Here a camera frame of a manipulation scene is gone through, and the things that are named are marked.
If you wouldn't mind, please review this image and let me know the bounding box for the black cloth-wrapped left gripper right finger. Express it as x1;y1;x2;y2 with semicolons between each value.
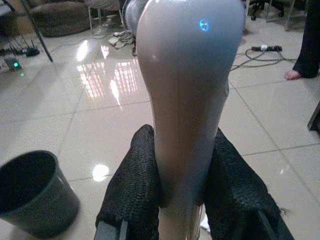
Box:
203;127;296;240

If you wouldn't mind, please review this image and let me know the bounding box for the grey floor cable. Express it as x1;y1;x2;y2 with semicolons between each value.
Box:
229;47;300;71

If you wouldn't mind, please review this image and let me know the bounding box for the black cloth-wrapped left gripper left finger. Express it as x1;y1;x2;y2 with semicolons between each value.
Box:
95;124;162;240

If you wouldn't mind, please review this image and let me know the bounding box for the small device with green light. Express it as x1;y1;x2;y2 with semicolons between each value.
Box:
3;55;24;72

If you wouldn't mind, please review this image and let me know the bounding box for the black plastic waste bin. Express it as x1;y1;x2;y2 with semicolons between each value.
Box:
0;149;81;232

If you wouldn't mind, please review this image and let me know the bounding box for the black power strip white plug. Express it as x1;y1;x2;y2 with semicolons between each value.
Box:
251;44;283;52

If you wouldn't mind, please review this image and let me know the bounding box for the brown bean bag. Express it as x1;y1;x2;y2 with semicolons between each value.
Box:
29;1;91;38

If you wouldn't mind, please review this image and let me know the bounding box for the dark metal stand leg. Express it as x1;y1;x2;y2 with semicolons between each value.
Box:
21;0;55;63

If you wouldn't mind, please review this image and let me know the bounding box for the person leg in black trousers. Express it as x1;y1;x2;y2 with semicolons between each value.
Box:
283;0;320;81

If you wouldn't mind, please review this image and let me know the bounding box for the black office chair base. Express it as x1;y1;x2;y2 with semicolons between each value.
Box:
249;0;286;21

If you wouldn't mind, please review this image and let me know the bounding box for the black router with antennas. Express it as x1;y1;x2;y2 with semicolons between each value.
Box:
6;34;41;58

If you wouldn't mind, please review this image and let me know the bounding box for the dark furniture edge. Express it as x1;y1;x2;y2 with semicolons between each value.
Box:
306;99;320;135

